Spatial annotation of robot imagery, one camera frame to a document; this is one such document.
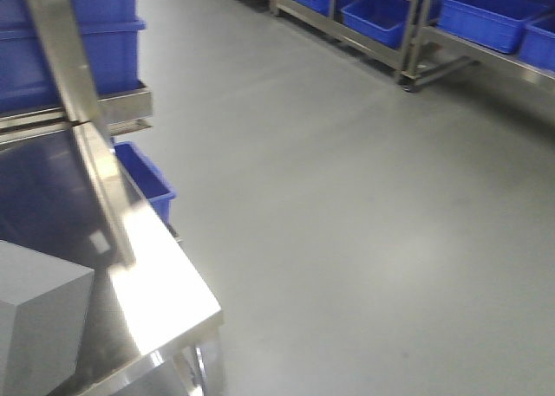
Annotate gray hollow cube base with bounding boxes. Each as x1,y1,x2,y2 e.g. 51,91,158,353
1,241,95,395

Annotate small blue bin under table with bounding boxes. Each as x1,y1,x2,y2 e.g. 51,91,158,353
114,141,177,224

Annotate large blue bin right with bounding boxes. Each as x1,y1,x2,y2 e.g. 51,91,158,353
1,0,146,113

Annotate distant steel shelf rack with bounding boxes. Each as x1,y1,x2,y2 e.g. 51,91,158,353
258,0,554,93

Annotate stainless steel rack frame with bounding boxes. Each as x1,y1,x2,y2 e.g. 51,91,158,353
3,0,136,265

